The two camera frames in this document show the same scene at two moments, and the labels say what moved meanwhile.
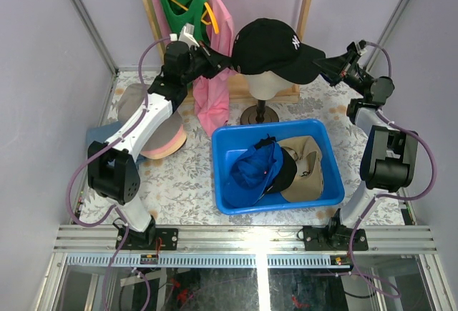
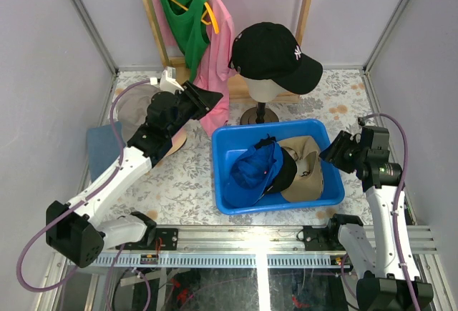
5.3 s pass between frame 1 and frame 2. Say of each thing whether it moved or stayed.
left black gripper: moved
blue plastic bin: stayed
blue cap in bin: stayed
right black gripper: moved
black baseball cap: moved
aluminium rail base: stayed
